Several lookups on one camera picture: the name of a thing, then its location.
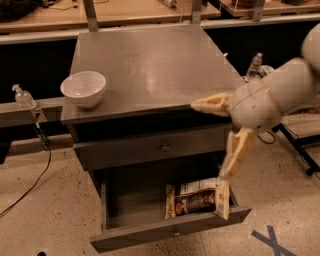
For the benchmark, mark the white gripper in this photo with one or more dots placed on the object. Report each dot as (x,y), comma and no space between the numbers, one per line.
(255,106)

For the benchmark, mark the brown chip bag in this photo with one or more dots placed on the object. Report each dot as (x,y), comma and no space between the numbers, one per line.
(210,194)

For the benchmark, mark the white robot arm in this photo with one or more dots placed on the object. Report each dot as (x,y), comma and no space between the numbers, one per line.
(296,83)

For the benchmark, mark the closed grey top drawer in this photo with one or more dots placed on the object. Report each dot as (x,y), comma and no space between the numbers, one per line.
(123,151)

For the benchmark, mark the grey wooden drawer cabinet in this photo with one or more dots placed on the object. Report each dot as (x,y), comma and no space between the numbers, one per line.
(153,75)

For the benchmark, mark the open grey middle drawer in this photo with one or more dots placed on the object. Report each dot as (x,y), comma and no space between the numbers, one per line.
(133,202)

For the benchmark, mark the clear plastic water bottle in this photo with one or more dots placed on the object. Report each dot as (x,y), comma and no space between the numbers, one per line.
(254,67)

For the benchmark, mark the blue tape cross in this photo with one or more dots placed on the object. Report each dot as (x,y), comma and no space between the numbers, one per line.
(272,242)

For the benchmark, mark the white ceramic bowl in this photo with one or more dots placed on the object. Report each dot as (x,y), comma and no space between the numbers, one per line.
(84,89)

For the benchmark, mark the wooden workbench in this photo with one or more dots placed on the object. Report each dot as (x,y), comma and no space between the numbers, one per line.
(67,15)

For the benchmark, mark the clear hand sanitizer pump bottle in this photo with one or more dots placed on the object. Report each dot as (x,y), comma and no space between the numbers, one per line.
(23,98)

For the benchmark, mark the grey metal rail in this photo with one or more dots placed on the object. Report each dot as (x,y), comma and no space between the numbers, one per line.
(47,110)

